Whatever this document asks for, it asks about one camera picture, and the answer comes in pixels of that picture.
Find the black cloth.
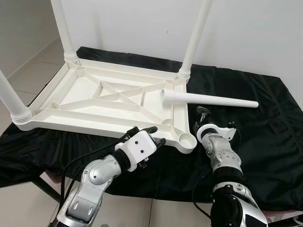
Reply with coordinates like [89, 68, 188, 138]
[0, 46, 303, 211]

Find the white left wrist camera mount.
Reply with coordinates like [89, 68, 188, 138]
[115, 131, 158, 172]

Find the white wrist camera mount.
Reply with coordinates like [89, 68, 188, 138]
[115, 131, 158, 172]
[196, 122, 237, 142]

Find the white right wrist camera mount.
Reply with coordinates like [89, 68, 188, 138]
[196, 122, 237, 142]

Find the white plastic table top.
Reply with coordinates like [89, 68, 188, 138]
[12, 58, 197, 155]

